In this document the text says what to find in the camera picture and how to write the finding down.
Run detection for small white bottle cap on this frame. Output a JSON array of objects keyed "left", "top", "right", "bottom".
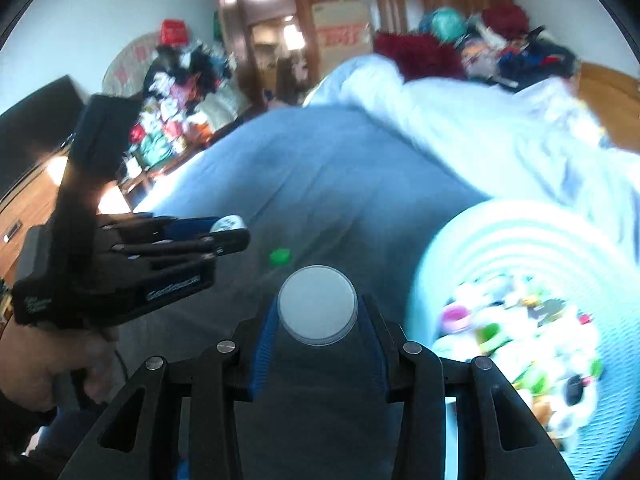
[{"left": 209, "top": 214, "right": 246, "bottom": 233}]

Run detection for large clear white lid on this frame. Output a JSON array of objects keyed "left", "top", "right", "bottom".
[{"left": 277, "top": 266, "right": 358, "bottom": 347}]

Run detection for person's left hand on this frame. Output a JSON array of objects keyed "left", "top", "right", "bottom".
[{"left": 1, "top": 321, "right": 119, "bottom": 412}]

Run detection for green bottle cap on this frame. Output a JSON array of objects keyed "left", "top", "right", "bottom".
[{"left": 269, "top": 248, "right": 291, "bottom": 266}]

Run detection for black television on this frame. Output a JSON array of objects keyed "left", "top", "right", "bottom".
[{"left": 0, "top": 76, "right": 85, "bottom": 197}]

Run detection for blue bed sheet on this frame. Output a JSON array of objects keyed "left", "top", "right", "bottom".
[{"left": 119, "top": 107, "right": 483, "bottom": 479}]

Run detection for cluttered side table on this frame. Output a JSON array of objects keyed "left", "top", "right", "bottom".
[{"left": 102, "top": 18, "right": 250, "bottom": 208}]

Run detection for light blue plastic basket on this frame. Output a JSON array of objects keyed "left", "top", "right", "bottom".
[{"left": 405, "top": 200, "right": 639, "bottom": 479}]

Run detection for cardboard box red print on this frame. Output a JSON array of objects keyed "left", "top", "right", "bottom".
[{"left": 312, "top": 0, "right": 373, "bottom": 78}]

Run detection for light blue duvet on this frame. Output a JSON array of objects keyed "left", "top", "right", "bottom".
[{"left": 305, "top": 54, "right": 639, "bottom": 260}]

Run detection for pile of clothes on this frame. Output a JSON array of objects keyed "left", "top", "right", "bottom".
[{"left": 373, "top": 4, "right": 580, "bottom": 93}]

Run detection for wooden headboard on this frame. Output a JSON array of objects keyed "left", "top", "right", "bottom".
[{"left": 578, "top": 62, "right": 640, "bottom": 154}]

